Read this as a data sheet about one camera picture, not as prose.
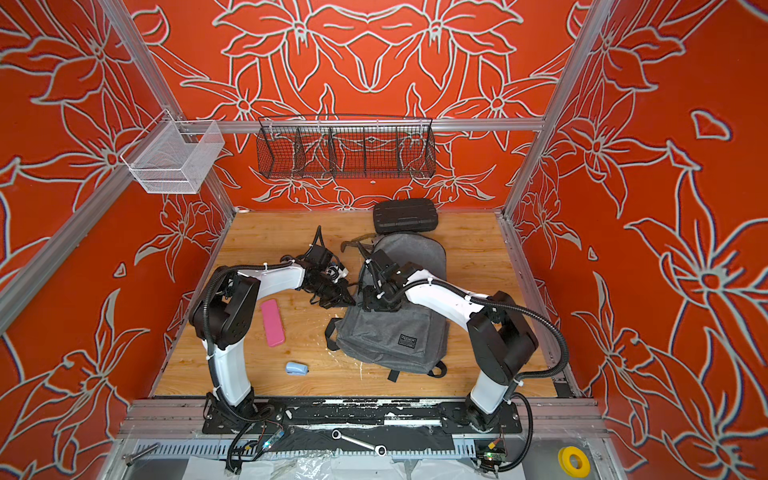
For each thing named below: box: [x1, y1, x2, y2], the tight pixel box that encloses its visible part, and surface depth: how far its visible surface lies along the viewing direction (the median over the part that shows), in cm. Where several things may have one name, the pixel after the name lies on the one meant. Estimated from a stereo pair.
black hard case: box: [373, 199, 438, 233], surface depth 116 cm
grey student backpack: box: [326, 233, 451, 382], surface depth 83 cm
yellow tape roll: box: [558, 446, 591, 478], surface depth 68 cm
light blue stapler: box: [286, 362, 309, 376], surface depth 81 cm
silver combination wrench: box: [331, 429, 387, 457], surface depth 71 cm
